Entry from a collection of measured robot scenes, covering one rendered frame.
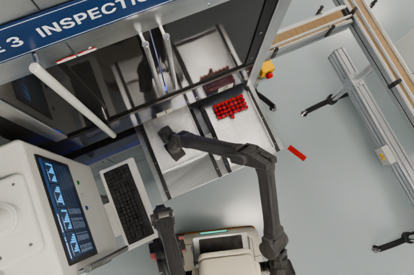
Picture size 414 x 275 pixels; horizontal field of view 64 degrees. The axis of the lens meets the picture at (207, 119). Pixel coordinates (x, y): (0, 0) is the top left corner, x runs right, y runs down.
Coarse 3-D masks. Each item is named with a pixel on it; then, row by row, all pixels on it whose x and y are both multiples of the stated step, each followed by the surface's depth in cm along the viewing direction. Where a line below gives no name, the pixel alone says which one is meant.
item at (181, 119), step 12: (180, 108) 184; (156, 120) 182; (168, 120) 182; (180, 120) 182; (192, 120) 182; (156, 132) 180; (192, 132) 181; (156, 144) 178; (156, 156) 177; (168, 156) 177; (192, 156) 177; (168, 168) 175
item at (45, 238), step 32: (0, 160) 108; (32, 160) 113; (64, 160) 145; (0, 192) 102; (32, 192) 106; (64, 192) 128; (96, 192) 173; (32, 224) 100; (64, 224) 116; (96, 224) 151; (0, 256) 98; (32, 256) 99; (64, 256) 107; (96, 256) 135
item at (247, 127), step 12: (252, 108) 185; (216, 120) 183; (228, 120) 183; (240, 120) 183; (252, 120) 183; (216, 132) 181; (228, 132) 181; (240, 132) 181; (252, 132) 182; (264, 132) 182; (264, 144) 180
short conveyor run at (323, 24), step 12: (324, 12) 196; (336, 12) 197; (300, 24) 189; (312, 24) 194; (324, 24) 194; (336, 24) 194; (348, 24) 196; (276, 36) 192; (288, 36) 192; (300, 36) 189; (312, 36) 192; (324, 36) 199; (276, 48) 182; (288, 48) 191
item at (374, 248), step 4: (404, 232) 244; (408, 232) 242; (412, 232) 244; (404, 236) 242; (396, 240) 242; (400, 240) 241; (404, 240) 241; (408, 240) 240; (384, 244) 245; (388, 244) 243; (392, 244) 242; (396, 244) 241; (400, 244) 241; (372, 248) 250; (376, 248) 248; (380, 248) 244; (384, 248) 243; (388, 248) 243; (376, 252) 250
